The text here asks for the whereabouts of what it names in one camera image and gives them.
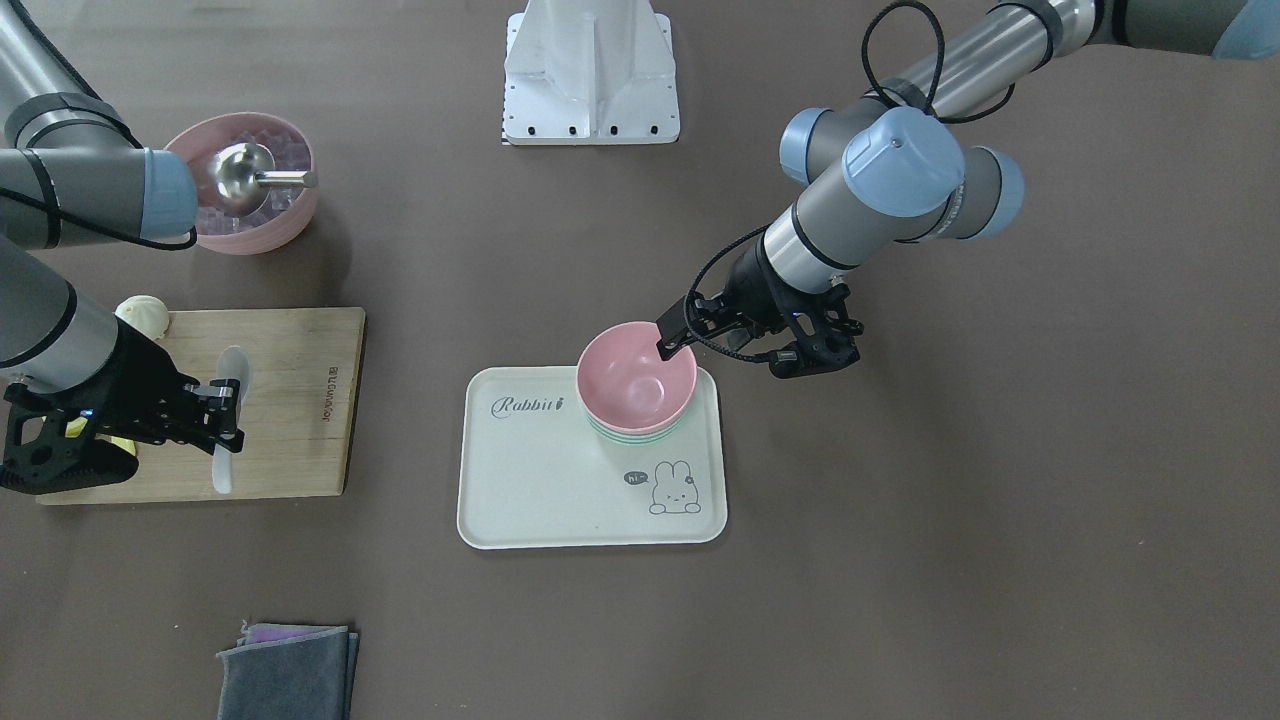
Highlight purple cloth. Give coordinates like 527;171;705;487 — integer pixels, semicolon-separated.
237;623;348;646

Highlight green bowl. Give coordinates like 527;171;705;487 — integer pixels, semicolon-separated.
582;406;689;445

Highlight bamboo cutting board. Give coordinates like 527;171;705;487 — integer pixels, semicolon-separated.
36;307;366;506

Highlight cream rabbit tray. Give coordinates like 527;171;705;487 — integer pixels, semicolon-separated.
457;366;730;550

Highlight white ceramic spoon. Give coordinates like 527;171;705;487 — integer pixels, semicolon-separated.
212;345;253;495

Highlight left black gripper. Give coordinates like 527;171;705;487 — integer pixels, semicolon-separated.
655;240;864;379

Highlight small pink bowl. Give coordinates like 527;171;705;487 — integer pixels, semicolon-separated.
575;322;698;414

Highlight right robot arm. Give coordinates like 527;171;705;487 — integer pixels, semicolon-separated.
1;1;244;495

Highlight steel ladle scoop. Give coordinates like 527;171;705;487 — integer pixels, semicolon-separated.
204;142;317;217

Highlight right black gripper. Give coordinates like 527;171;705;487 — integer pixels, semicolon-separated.
1;320;246;495

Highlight grey folded cloth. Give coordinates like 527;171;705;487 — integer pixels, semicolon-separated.
218;628;360;719

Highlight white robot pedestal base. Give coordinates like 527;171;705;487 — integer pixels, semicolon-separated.
500;1;681;146

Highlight large pink bowl with ice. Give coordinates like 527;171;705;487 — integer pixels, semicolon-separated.
165;111;319;255

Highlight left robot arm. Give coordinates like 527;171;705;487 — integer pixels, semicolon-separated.
655;1;1279;379

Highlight white garlic bulb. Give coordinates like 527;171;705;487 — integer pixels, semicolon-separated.
114;295;170;341

